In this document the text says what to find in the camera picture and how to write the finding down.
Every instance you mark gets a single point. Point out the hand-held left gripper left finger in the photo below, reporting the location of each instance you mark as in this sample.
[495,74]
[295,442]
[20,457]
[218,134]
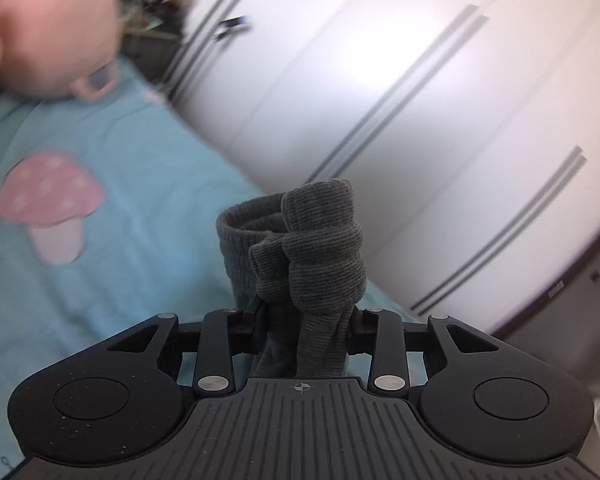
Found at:
[254,332]

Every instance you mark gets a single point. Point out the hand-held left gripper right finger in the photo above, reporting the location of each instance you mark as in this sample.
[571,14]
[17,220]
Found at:
[356,332]

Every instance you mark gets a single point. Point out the grey knotted sock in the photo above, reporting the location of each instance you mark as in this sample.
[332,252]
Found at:
[315,260]

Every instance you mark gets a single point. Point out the light blue printed bed sheet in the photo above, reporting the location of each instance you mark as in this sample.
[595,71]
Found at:
[130,270]

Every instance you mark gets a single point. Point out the white wardrobe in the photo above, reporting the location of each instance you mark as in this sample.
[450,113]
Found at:
[405,110]

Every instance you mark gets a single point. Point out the grey nightstand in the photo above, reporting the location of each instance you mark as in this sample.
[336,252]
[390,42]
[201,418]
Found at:
[155,55]

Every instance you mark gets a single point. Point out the pink plush toy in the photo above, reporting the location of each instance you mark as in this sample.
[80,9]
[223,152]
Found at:
[50,25]

